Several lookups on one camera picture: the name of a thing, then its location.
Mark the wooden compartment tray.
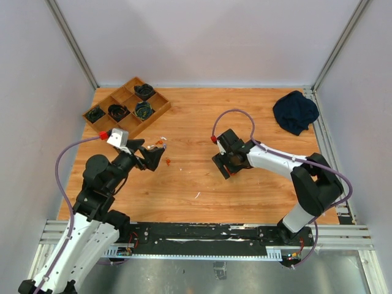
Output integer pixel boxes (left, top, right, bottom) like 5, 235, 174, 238
83, 77, 171, 138

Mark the black orange rolled tie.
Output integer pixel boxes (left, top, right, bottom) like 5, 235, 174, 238
108, 104, 130, 122

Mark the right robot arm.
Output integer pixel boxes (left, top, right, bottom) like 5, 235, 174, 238
211, 129, 344, 245

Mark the black dotted rolled tie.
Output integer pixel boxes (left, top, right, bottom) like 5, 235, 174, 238
134, 83, 156, 101

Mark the aluminium frame rail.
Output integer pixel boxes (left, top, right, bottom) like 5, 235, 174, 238
29, 220, 388, 293

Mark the black yellow rolled tie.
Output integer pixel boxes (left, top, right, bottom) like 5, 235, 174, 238
134, 101, 154, 121

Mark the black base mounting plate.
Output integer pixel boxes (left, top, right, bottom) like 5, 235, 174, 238
94, 222, 316, 257

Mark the dark green rolled tie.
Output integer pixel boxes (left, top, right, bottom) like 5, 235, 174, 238
85, 106, 105, 123

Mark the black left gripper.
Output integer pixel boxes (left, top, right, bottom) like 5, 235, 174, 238
106, 139, 165, 192

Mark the dark blue crumpled cloth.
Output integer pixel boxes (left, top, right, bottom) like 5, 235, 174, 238
273, 91, 320, 136

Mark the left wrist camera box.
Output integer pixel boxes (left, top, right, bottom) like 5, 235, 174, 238
107, 128, 130, 154

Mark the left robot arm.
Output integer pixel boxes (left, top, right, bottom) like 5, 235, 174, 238
18, 129, 165, 293

